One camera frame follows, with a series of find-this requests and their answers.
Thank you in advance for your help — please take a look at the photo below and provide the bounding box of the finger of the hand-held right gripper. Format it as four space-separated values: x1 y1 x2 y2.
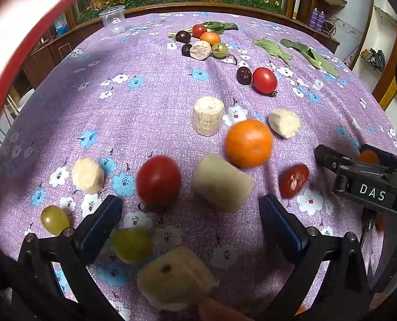
362 144 397 171
314 144 357 176

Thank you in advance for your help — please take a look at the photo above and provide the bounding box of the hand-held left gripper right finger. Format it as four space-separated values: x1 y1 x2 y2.
259 193 376 321

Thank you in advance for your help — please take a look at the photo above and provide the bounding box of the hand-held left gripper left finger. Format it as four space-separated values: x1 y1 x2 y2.
18 194 125 321

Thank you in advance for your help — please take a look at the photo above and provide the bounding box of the green grape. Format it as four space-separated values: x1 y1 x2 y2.
40 205 71 237
211 43 228 59
112 228 154 265

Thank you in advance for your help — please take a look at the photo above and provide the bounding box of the red jujube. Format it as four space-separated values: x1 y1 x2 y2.
279 164 310 199

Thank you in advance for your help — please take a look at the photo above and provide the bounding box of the red rimmed white tray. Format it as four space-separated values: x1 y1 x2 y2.
0 0 97 181

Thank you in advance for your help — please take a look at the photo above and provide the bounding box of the green leaf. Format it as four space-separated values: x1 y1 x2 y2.
280 38 340 77
253 38 292 67

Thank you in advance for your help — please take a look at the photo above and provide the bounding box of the purple floral tablecloth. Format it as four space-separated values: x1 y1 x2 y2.
0 10 397 321

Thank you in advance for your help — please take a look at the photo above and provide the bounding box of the bok choy leaf with stem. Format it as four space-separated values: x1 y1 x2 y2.
168 22 239 38

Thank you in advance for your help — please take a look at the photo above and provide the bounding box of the large clear water bottle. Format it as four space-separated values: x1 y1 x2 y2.
54 13 70 37

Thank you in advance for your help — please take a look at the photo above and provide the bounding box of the clear plastic cup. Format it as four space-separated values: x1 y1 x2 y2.
99 5 127 36

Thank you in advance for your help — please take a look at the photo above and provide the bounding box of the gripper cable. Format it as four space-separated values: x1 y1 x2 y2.
359 207 376 251

